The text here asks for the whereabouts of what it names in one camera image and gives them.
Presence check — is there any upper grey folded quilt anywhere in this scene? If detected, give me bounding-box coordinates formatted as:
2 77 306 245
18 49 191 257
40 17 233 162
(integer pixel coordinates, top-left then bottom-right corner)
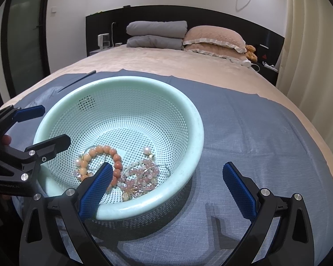
126 20 188 39

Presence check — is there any dark glass door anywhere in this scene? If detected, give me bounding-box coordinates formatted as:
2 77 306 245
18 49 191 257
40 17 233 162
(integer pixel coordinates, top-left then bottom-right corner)
0 0 50 98

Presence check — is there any left nightstand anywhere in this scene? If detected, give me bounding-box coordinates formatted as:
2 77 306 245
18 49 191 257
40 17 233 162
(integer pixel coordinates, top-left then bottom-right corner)
89 47 111 56

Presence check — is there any peach heart bead bracelet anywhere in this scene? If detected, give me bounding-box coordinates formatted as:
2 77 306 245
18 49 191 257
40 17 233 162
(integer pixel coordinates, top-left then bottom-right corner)
78 145 123 193

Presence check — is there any white small heater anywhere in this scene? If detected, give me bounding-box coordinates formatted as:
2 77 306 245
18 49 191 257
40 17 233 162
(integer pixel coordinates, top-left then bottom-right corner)
98 33 110 50

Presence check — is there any mint green plastic basket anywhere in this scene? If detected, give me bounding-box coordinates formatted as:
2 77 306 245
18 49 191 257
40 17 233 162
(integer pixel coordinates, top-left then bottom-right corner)
33 75 205 222

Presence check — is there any brown teddy bear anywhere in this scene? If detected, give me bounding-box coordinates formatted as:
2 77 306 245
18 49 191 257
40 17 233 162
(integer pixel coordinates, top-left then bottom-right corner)
245 45 258 63

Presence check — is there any white round device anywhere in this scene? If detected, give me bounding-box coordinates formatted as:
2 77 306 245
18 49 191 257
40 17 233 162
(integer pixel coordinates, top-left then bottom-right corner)
231 59 260 73

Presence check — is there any cream curtain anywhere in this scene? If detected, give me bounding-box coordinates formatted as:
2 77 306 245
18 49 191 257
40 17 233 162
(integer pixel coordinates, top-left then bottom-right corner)
277 0 333 153

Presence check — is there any lower grey folded quilt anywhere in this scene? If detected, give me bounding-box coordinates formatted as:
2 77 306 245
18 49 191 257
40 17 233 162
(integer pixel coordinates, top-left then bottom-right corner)
127 35 183 50

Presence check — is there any left hand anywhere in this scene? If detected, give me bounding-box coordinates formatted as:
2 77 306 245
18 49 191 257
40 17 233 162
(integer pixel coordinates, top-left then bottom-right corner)
2 135 12 146

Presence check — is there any lower pink ruffled pillow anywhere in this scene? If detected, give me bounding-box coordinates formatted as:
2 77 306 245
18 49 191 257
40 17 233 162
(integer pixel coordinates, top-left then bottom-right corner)
184 43 249 63

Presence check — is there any white power strip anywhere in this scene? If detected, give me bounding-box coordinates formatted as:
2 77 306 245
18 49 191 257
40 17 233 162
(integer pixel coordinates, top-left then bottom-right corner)
262 61 278 72

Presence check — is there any grey folded quilt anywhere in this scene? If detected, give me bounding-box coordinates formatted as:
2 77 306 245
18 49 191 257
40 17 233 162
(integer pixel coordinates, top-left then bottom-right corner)
126 20 188 39
127 35 183 50

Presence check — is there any pink bead necklace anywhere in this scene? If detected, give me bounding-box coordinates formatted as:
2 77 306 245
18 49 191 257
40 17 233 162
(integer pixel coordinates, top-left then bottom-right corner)
116 146 173 202

